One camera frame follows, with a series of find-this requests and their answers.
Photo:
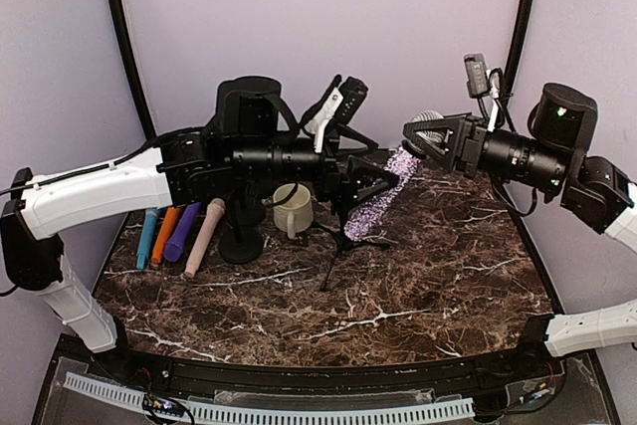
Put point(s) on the black shock mount tripod stand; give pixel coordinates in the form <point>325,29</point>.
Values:
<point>343,244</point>

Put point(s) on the black stand of purple microphone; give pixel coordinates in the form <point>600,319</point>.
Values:
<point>244,209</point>

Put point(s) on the right black corner post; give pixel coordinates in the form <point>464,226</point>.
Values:
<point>516,45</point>

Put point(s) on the black stand of pink microphone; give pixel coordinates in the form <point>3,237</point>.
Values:
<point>240,245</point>

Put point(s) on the black corner post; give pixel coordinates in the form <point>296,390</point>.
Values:
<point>516,45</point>
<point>128,60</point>

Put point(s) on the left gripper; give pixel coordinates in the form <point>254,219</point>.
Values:
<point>344,188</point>

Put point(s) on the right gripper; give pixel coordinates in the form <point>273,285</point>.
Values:
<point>469,144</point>

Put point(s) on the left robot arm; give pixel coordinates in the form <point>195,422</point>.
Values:
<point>252,137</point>

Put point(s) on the pale pink toy microphone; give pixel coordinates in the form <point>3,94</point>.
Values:
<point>214,213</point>

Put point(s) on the black front rail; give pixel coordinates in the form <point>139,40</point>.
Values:
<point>487,374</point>

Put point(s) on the cream ceramic mug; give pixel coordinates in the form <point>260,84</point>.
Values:
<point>296,215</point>

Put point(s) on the left black corner post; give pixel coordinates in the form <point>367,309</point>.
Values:
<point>128,60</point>

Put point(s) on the blue toy microphone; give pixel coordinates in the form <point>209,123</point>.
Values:
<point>144,247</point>

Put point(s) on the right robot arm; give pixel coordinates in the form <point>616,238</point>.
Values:
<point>554,160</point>

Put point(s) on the purple toy microphone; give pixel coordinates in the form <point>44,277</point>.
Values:
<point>175,245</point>

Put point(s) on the orange toy microphone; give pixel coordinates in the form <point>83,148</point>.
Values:
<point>166,229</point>

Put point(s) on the white slotted cable duct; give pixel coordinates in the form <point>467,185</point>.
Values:
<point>199,411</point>

